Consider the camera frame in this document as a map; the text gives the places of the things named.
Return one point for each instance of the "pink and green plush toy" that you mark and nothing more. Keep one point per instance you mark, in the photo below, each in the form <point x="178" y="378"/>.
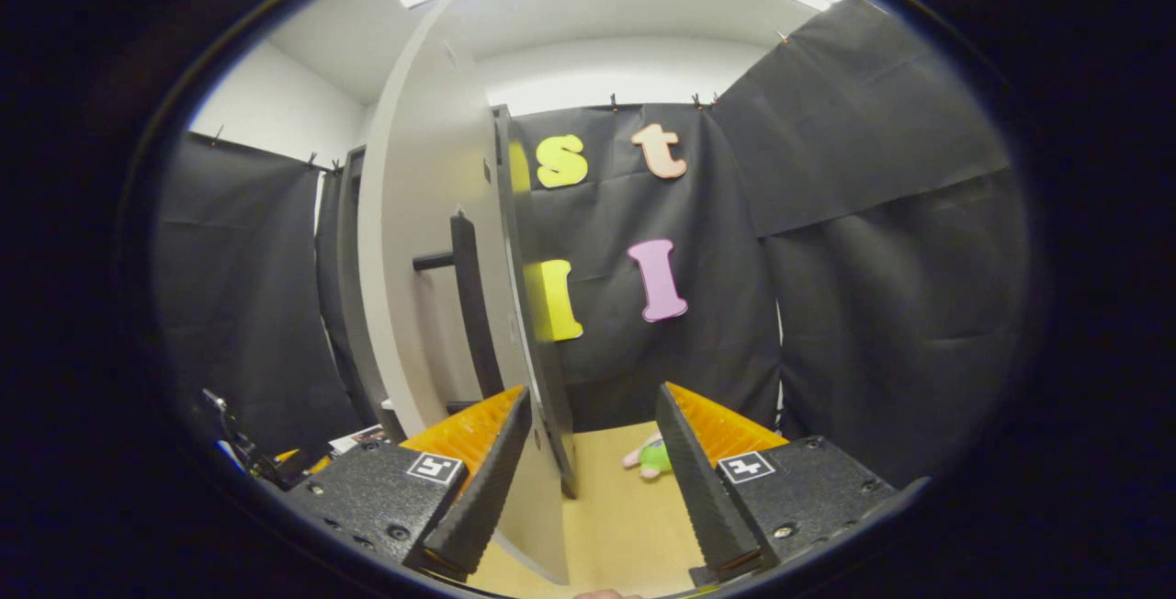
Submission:
<point x="654" y="459"/>

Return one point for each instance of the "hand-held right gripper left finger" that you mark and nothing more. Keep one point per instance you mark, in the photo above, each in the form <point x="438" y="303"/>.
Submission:
<point x="487" y="498"/>

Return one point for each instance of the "black backdrop cloth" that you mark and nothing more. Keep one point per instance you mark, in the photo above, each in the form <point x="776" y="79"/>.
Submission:
<point x="873" y="259"/>

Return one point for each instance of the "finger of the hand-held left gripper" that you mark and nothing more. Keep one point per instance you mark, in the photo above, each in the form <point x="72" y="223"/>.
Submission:
<point x="317" y="464"/>

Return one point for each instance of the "grey cabinet door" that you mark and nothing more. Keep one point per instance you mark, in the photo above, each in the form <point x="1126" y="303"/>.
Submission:
<point x="404" y="213"/>

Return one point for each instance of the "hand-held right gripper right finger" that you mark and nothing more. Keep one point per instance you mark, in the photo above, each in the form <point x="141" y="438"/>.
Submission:
<point x="703" y="489"/>

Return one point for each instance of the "dark grey cabinet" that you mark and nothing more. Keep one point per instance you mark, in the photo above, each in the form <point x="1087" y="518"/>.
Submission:
<point x="540" y="365"/>

